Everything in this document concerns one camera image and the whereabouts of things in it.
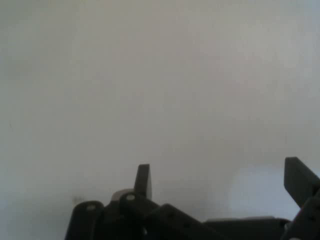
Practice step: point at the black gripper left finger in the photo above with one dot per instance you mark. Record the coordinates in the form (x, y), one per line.
(140, 212)

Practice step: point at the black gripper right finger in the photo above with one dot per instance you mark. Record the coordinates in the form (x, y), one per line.
(297, 180)

